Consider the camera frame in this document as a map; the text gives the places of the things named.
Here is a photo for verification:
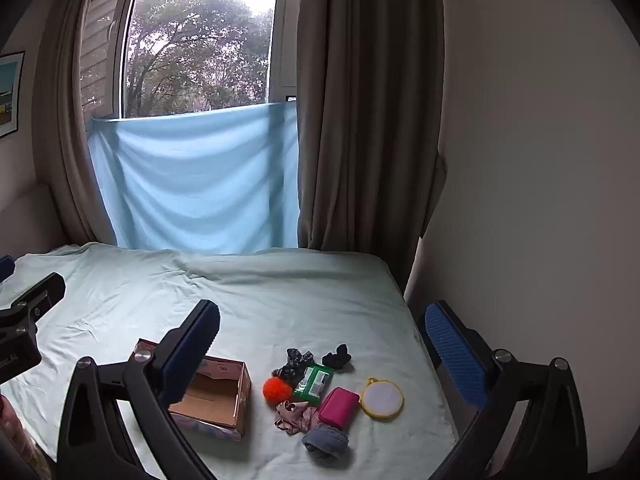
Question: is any blue-grey knitted cloth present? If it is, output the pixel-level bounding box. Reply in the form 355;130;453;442
301;423;350;469

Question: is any beige cloth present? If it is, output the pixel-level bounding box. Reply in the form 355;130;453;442
274;400;321;435

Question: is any slatted window shutter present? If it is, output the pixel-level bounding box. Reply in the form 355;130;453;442
80;0;129;117

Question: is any window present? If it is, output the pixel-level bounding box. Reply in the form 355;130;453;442
80;0;301;122

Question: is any pink pouch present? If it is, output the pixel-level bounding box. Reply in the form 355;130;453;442
318;386;361;430

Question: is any beige headboard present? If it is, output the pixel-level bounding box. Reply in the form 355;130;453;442
0;182;69;262

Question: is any black patterned scrunchie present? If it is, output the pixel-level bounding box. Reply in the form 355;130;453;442
272;347;316;381

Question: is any person's left hand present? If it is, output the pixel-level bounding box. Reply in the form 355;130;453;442
0;394;34;457

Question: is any yellow-rimmed round white pad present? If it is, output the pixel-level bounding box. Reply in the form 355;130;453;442
361;377;405;420

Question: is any light blue hanging cloth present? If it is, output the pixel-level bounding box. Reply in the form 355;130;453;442
87;101;301;255

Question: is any framed wall picture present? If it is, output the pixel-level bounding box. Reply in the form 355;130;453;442
0;51;26;139

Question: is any brown curtain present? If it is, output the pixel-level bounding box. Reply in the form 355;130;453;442
32;0;147;247
295;0;449;293

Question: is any black sock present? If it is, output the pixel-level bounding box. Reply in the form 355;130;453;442
321;343;354;372

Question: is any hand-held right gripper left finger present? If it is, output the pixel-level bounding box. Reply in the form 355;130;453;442
56;299;222;480

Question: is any orange pompom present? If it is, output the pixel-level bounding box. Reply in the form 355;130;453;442
262;376;294;406

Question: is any green tissue packet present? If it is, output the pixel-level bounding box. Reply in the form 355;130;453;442
292;365;335;405

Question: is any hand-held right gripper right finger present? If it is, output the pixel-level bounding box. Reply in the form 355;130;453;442
424;300;590;480

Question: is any cardboard box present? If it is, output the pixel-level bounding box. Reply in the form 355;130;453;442
129;338;253;442

